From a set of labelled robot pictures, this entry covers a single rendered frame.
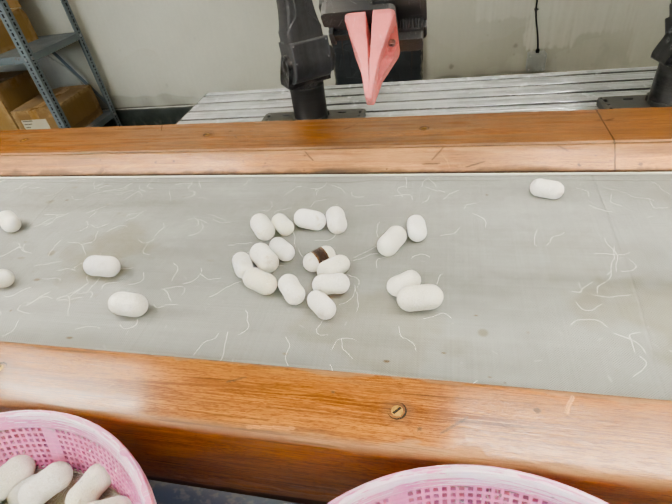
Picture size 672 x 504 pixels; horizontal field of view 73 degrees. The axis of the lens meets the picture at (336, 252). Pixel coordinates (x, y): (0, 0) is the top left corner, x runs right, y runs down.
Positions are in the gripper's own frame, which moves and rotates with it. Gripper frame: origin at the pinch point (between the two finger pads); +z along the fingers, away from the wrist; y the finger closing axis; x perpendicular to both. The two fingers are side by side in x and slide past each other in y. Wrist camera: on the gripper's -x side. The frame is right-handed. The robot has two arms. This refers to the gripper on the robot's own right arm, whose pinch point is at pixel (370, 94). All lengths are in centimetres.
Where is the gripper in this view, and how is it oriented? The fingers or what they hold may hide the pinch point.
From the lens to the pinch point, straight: 47.1
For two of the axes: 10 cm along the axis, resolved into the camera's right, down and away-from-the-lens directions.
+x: 2.1, 1.7, 9.6
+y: 9.8, 0.3, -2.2
